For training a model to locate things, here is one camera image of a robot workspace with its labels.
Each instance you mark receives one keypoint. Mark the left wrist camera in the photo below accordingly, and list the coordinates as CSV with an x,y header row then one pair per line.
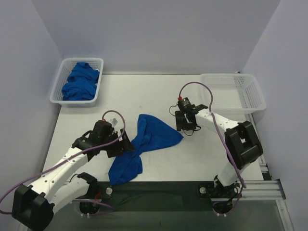
x,y
113,122

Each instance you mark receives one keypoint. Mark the white perforated basket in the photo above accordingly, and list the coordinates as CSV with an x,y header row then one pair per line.
x,y
234,93
65,69

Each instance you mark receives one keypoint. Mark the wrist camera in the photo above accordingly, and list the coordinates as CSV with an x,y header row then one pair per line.
x,y
113,122
184,104

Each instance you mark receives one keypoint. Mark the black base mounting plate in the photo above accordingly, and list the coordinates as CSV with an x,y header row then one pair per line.
x,y
160,196

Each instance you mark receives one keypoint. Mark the aluminium frame rail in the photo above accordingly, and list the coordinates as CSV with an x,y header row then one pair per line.
x,y
265,189

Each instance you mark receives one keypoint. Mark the blue towel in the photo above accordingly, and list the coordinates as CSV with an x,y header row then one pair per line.
x,y
152,134

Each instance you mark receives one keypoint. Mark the white perforated left basket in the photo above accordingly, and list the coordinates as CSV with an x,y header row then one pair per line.
x,y
65,69

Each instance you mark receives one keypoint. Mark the crumpled blue towels in basket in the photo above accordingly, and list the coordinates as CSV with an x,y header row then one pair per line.
x,y
81,83

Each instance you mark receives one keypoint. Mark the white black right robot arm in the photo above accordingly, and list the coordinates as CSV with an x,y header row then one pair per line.
x,y
239,139

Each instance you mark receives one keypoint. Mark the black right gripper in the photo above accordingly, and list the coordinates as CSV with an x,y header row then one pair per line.
x,y
183,119

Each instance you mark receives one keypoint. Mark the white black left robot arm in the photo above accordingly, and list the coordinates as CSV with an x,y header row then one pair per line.
x,y
36,204

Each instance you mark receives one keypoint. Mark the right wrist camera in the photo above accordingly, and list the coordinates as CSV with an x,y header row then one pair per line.
x,y
184,104

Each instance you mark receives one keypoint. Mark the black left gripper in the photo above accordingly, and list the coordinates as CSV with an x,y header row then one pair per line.
x,y
120,146

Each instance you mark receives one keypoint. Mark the white perforated right basket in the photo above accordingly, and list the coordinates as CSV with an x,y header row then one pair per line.
x,y
234,93

